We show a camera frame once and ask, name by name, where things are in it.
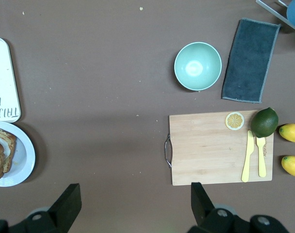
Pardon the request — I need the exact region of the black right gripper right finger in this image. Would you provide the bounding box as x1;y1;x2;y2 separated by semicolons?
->
186;182;238;233

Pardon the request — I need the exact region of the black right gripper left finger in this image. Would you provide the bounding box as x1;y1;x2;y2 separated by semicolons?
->
25;183;82;233

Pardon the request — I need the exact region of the white round plate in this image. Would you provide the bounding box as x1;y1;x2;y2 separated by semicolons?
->
0;121;36;187

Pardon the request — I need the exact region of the wooden cutting board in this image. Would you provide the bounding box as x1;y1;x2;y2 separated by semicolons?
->
164;110;275;186

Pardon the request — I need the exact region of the yellow plastic knife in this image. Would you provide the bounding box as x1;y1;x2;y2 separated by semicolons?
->
241;130;255;183

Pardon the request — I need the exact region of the yellow plastic fork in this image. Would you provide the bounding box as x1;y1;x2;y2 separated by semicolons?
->
256;136;267;178

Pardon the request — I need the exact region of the lemon slice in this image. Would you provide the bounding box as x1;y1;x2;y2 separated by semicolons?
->
225;111;245;131

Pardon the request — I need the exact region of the yellow lemon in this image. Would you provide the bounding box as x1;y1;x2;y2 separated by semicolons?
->
279;123;295;144
280;155;295;177

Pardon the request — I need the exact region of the green avocado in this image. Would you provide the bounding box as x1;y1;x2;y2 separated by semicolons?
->
250;107;279;138

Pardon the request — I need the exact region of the pale green bowl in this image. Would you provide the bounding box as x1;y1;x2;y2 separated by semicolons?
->
174;41;223;92

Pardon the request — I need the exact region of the cream tray with bear print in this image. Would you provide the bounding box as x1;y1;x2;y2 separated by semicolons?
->
0;36;21;124

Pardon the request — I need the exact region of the dark grey cloth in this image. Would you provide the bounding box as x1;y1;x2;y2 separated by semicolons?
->
221;18;281;104

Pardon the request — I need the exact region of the metal wire rack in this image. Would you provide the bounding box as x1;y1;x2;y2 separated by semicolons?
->
255;0;295;36

